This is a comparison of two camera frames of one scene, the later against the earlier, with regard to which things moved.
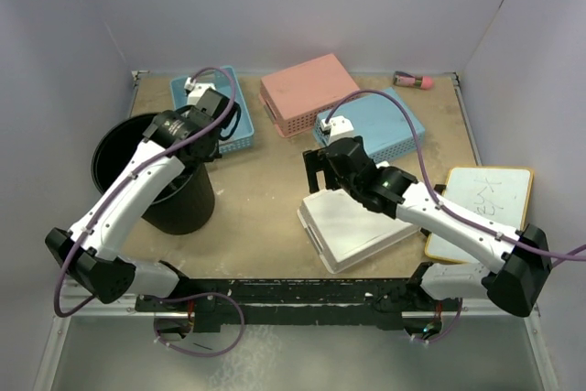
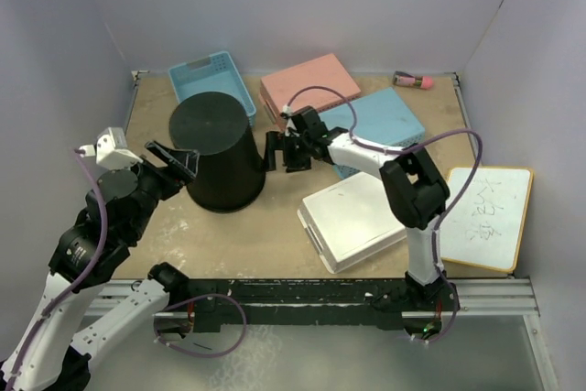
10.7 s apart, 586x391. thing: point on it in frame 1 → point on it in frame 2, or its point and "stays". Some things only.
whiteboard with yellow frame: [501, 194] stays
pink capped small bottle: [404, 79] stays
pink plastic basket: [293, 98] stays
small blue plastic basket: [223, 79] → [214, 73]
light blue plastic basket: [383, 124] stays
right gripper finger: [315, 160] → [275, 141]
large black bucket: [186, 207] → [231, 175]
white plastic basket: [345, 233] stays
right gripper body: [344, 184] → [298, 157]
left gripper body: [213, 150] → [160, 183]
